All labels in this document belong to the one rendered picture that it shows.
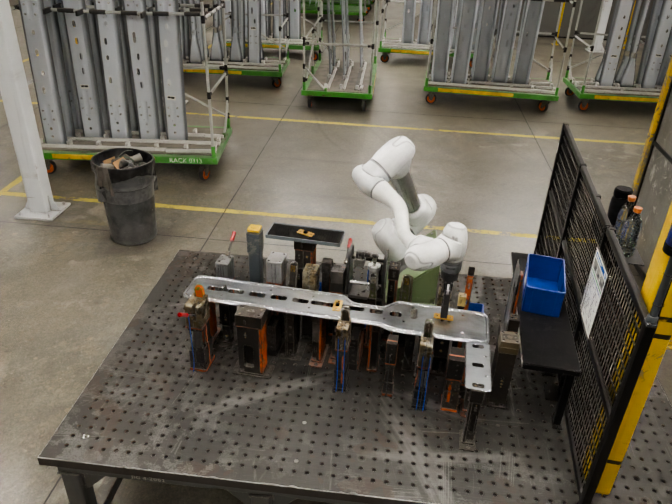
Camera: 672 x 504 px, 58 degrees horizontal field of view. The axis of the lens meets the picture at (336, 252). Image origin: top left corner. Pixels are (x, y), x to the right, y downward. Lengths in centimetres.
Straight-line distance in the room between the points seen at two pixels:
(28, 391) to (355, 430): 220
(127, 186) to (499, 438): 351
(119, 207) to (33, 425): 202
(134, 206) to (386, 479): 343
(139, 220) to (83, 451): 292
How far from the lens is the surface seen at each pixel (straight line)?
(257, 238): 300
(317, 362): 287
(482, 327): 270
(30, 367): 427
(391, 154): 278
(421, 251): 233
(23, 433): 385
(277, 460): 247
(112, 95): 683
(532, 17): 985
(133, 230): 529
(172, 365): 293
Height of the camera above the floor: 257
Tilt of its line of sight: 30 degrees down
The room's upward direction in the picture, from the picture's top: 2 degrees clockwise
